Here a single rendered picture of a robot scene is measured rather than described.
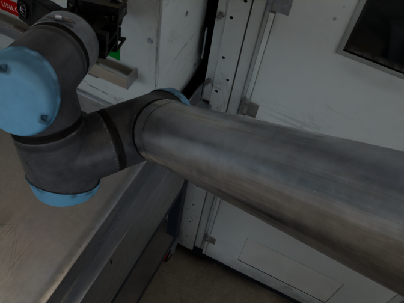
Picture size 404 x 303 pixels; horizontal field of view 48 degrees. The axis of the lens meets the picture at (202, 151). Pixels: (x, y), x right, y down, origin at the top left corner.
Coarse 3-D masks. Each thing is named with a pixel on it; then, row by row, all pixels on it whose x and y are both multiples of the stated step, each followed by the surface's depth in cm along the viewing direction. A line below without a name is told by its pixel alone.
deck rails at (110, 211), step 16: (192, 96) 109; (144, 176) 100; (128, 192) 94; (112, 208) 89; (128, 208) 97; (96, 224) 93; (112, 224) 93; (96, 240) 88; (80, 256) 83; (64, 272) 87; (80, 272) 87; (48, 288) 84; (64, 288) 82
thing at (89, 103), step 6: (78, 90) 105; (78, 96) 105; (84, 96) 104; (90, 96) 104; (84, 102) 106; (90, 102) 105; (96, 102) 104; (102, 102) 103; (108, 102) 103; (84, 108) 107; (90, 108) 106; (96, 108) 105; (102, 108) 104
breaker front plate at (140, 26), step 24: (120, 0) 80; (144, 0) 78; (24, 24) 97; (144, 24) 82; (0, 48) 107; (120, 48) 89; (144, 48) 86; (120, 72) 94; (144, 72) 91; (96, 96) 104; (120, 96) 100
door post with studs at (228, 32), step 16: (224, 0) 94; (240, 0) 92; (224, 16) 97; (240, 16) 95; (224, 32) 99; (240, 32) 98; (224, 48) 103; (208, 64) 109; (224, 64) 106; (208, 80) 112; (224, 80) 110; (208, 96) 117; (224, 96) 113; (192, 208) 160; (192, 224) 168; (192, 240) 178
